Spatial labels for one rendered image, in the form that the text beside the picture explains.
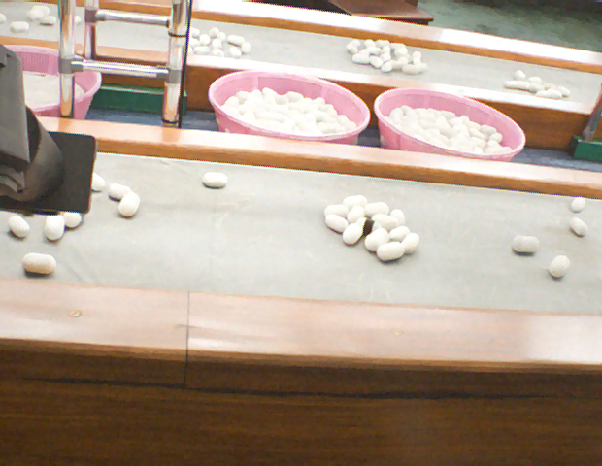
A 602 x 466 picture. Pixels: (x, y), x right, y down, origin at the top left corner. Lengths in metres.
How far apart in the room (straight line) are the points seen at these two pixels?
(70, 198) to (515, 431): 0.52
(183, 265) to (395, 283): 0.24
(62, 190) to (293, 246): 0.35
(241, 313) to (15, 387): 0.22
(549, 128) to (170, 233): 0.89
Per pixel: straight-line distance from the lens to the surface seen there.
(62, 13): 1.02
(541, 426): 0.83
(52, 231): 0.82
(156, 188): 0.94
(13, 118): 0.44
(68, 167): 0.60
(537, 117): 1.48
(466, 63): 1.70
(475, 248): 0.95
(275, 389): 0.69
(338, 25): 1.68
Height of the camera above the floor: 1.21
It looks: 32 degrees down
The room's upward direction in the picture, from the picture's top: 11 degrees clockwise
